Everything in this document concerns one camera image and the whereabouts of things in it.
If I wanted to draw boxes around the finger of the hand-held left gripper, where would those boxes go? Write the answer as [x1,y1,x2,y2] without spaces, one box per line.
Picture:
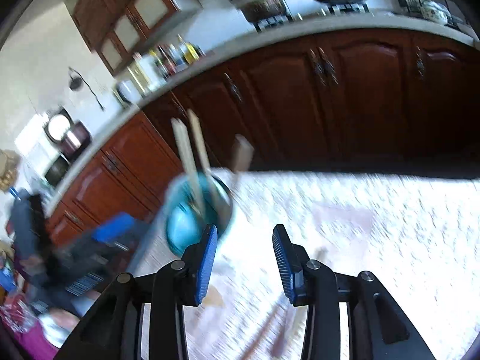
[92,212,136,245]

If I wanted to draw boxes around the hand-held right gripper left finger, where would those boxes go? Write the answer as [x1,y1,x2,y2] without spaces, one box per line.
[54,224,218,360]

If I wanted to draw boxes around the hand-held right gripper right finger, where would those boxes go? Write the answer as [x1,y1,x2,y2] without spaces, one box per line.
[272,224,437,360]

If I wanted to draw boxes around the teal and white utensil holder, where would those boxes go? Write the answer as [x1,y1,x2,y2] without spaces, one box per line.
[165,170,235,256]

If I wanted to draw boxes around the wooden utensils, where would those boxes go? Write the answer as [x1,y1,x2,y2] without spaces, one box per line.
[187,109,226,211]

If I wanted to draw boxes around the purple cloth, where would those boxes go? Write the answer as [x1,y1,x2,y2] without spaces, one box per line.
[0,296,61,360]

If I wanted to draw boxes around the white quilted tablecloth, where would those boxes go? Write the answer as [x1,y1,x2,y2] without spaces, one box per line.
[127,167,480,360]

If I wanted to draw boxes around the pink rice cooker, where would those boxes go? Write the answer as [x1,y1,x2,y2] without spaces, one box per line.
[43,109,92,154]

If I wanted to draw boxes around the white electric kettle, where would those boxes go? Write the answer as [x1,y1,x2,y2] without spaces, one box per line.
[116,79,141,104]

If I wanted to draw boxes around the hanging round strainer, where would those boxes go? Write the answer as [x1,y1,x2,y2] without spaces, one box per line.
[67,67,106,111]

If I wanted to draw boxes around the cream microwave oven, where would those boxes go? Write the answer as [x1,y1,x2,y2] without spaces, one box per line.
[127,57,166,94]

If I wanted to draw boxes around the brown wooden base cabinets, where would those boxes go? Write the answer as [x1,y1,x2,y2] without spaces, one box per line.
[45,28,480,244]

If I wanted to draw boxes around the dark sauce bottle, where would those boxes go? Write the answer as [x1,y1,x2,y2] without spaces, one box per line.
[157,45,177,77]

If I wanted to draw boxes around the gas stove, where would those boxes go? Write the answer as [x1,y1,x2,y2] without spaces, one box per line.
[253,3,370,32]

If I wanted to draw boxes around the metal cooking pot with lid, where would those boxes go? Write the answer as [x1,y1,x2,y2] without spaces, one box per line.
[238,0,289,23]

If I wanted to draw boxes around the patterned white bowl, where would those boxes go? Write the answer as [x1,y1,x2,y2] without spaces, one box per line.
[422,0,449,21]

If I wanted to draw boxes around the brown wall cabinet frosted doors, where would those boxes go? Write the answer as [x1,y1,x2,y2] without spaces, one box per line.
[71,0,181,77]

